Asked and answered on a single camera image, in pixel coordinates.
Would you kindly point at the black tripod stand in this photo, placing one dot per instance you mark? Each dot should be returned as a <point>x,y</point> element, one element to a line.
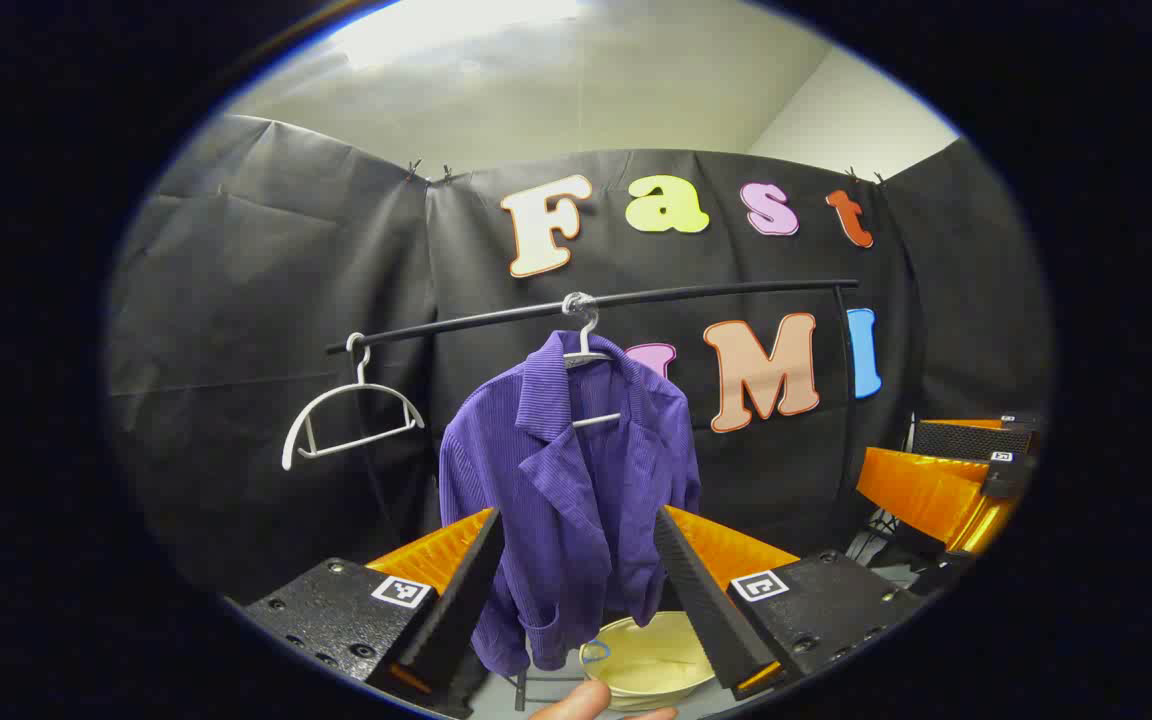
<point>881,540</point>

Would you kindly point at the white clothes hanger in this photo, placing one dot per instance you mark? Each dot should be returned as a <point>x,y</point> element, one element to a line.
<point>596,419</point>
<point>362,372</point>

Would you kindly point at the cream laundry hamper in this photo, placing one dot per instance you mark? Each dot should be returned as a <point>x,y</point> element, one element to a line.
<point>646,660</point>

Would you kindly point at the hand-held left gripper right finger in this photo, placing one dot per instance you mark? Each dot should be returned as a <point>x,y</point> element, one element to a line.
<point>696,590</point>

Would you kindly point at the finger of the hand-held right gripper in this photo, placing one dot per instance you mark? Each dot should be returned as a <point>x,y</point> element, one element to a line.
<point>966,440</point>
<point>921,495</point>

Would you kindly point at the purple ribbed shirt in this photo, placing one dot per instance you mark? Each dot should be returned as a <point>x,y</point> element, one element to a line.
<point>576,480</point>

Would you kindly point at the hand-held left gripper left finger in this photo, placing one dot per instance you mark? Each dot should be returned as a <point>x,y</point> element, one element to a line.
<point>471,590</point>

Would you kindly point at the black clothes rack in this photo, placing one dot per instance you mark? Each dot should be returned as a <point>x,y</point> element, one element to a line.
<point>696,293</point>

